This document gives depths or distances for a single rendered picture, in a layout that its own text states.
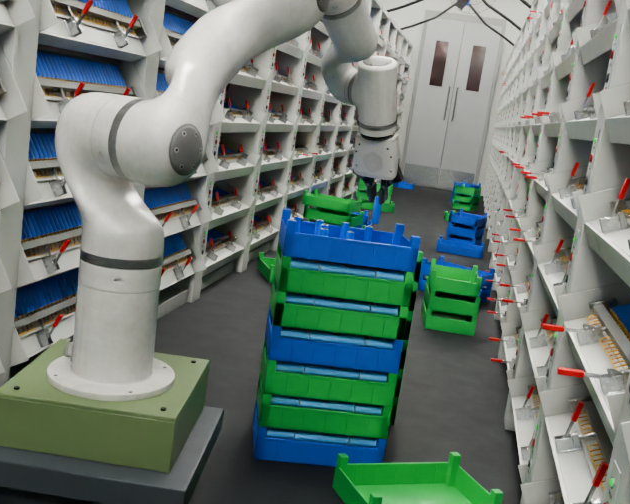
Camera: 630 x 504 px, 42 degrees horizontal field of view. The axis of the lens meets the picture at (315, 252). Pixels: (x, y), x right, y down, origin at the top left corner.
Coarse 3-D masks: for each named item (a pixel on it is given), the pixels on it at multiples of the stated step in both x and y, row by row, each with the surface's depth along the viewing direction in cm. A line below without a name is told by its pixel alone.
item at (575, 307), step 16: (608, 288) 155; (624, 288) 155; (560, 304) 157; (576, 304) 157; (592, 304) 154; (608, 304) 154; (624, 304) 155; (576, 320) 156; (592, 320) 153; (576, 336) 145; (576, 352) 139; (592, 352) 134; (592, 368) 126; (592, 384) 119; (608, 400) 99; (608, 416) 105; (608, 432) 109
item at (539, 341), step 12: (528, 312) 228; (540, 312) 227; (552, 312) 227; (528, 324) 228; (540, 324) 228; (552, 324) 222; (528, 336) 223; (540, 336) 211; (552, 336) 210; (528, 348) 211; (540, 348) 209; (540, 360) 198; (540, 372) 184; (540, 384) 170
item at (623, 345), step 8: (600, 304) 154; (600, 312) 148; (608, 312) 147; (600, 320) 146; (608, 320) 141; (608, 328) 137; (616, 328) 135; (608, 336) 136; (616, 336) 131; (624, 336) 130; (608, 344) 132; (616, 344) 129; (624, 344) 126; (608, 352) 129; (624, 352) 122; (624, 360) 122; (616, 368) 120
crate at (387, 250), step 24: (288, 216) 199; (288, 240) 182; (312, 240) 183; (336, 240) 183; (360, 240) 204; (384, 240) 204; (408, 240) 195; (360, 264) 185; (384, 264) 185; (408, 264) 186
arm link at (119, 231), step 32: (96, 96) 119; (128, 96) 119; (64, 128) 119; (96, 128) 115; (64, 160) 119; (96, 160) 117; (96, 192) 120; (128, 192) 124; (96, 224) 117; (128, 224) 118; (160, 224) 123; (96, 256) 118; (128, 256) 118; (160, 256) 122
